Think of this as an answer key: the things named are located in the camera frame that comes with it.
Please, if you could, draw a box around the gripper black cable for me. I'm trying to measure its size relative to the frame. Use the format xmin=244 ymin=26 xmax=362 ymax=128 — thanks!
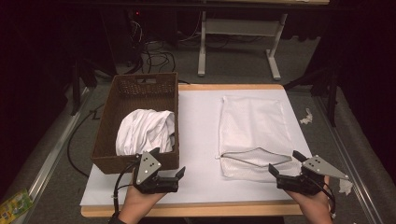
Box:
xmin=311 ymin=176 xmax=337 ymax=218
xmin=111 ymin=158 xmax=141 ymax=216

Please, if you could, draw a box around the person's left hand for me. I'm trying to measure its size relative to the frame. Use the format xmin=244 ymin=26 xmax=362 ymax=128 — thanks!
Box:
xmin=118 ymin=174 xmax=167 ymax=224

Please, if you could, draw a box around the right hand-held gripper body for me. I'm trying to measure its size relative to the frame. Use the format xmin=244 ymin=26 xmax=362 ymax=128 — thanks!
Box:
xmin=275 ymin=154 xmax=350 ymax=196

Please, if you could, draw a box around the white cloth garment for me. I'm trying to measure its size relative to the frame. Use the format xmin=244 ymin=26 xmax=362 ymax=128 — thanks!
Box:
xmin=115 ymin=108 xmax=177 ymax=157

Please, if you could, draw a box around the brown wicker basket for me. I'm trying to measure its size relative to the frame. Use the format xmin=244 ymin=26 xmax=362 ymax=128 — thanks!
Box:
xmin=90 ymin=72 xmax=180 ymax=175

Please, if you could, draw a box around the black wristwatch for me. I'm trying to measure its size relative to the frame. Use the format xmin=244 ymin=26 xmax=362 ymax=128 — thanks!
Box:
xmin=107 ymin=211 xmax=127 ymax=224

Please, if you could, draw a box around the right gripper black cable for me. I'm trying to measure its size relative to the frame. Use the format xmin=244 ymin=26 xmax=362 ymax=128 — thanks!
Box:
xmin=311 ymin=176 xmax=337 ymax=218

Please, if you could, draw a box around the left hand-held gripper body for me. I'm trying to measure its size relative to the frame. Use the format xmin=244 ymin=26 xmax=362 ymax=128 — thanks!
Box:
xmin=133 ymin=151 xmax=180 ymax=194

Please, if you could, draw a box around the black floor cable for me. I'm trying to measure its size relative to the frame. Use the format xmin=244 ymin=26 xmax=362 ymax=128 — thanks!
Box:
xmin=66 ymin=104 xmax=106 ymax=178

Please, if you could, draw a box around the white mesh laundry bag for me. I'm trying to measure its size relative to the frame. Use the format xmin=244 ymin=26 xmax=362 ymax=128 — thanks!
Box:
xmin=215 ymin=95 xmax=303 ymax=181

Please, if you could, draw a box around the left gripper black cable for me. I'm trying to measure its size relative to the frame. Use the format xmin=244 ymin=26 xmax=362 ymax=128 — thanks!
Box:
xmin=111 ymin=158 xmax=141 ymax=216

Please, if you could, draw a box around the metal floor rail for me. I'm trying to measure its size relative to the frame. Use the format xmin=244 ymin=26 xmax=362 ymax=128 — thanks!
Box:
xmin=312 ymin=96 xmax=386 ymax=224
xmin=18 ymin=87 xmax=94 ymax=224

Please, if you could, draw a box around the black stand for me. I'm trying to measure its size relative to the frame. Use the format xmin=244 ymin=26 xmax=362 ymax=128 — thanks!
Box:
xmin=283 ymin=66 xmax=340 ymax=128
xmin=69 ymin=59 xmax=99 ymax=117

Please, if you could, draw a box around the crumpled white tissue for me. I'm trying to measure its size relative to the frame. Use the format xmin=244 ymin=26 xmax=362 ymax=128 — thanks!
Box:
xmin=338 ymin=178 xmax=354 ymax=196
xmin=299 ymin=107 xmax=314 ymax=125

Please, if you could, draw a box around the white desk frame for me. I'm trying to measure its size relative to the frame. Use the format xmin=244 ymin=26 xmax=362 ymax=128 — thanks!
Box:
xmin=197 ymin=10 xmax=289 ymax=81

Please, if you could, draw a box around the person's right hand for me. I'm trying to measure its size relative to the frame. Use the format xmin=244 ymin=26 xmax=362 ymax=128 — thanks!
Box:
xmin=284 ymin=175 xmax=333 ymax=224

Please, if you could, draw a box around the green printed packet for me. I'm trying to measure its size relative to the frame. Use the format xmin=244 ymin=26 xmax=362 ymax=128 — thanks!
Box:
xmin=0 ymin=188 xmax=35 ymax=223

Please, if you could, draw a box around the black cable tangle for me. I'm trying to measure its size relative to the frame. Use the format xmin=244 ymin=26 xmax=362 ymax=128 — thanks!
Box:
xmin=124 ymin=18 xmax=177 ymax=76

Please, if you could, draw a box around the white table mat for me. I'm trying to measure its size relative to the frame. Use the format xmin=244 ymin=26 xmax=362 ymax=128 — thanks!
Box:
xmin=79 ymin=89 xmax=331 ymax=207

